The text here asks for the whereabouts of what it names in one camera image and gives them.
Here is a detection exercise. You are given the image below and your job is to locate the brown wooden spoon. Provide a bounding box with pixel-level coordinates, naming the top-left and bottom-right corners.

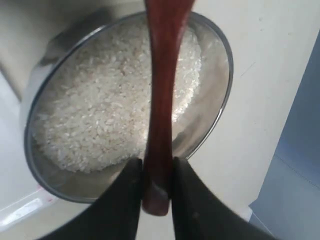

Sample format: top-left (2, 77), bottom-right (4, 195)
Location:
top-left (142, 0), bottom-right (194, 217)

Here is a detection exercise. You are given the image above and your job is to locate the steel bowl of rice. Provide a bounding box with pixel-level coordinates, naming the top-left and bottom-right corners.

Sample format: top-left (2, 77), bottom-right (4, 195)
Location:
top-left (20, 8), bottom-right (234, 204)

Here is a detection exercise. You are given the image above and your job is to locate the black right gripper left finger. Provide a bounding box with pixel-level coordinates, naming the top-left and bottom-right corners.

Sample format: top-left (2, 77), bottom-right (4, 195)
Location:
top-left (41, 158), bottom-right (143, 240)

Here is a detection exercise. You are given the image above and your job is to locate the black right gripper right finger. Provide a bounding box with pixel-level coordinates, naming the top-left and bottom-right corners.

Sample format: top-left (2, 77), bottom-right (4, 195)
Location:
top-left (171, 157), bottom-right (273, 240)

